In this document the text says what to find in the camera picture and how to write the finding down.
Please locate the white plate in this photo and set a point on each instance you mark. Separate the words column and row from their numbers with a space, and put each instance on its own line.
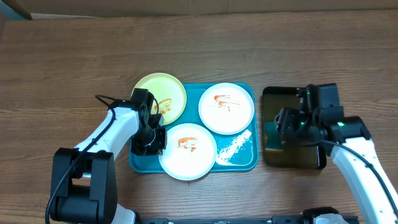
column 226, row 108
column 190, row 152

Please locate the teal plastic tray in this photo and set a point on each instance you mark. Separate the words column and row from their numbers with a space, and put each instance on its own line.
column 237, row 152

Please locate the black water tray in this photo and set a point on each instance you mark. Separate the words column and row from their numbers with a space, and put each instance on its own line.
column 274, row 98

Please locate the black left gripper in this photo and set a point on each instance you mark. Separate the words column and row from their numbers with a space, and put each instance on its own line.
column 156, row 149

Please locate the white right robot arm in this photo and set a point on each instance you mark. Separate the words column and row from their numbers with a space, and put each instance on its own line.
column 320, row 121

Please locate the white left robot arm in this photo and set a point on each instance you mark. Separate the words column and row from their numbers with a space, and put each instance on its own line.
column 84, row 186

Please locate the green orange sponge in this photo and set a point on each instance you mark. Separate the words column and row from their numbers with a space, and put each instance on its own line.
column 271, row 137

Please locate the yellow plate with sauce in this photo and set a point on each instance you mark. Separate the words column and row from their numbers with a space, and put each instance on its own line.
column 170, row 96

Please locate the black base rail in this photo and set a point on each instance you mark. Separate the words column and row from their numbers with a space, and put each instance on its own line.
column 308, row 216

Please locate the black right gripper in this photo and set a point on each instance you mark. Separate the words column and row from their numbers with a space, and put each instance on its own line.
column 287, row 119

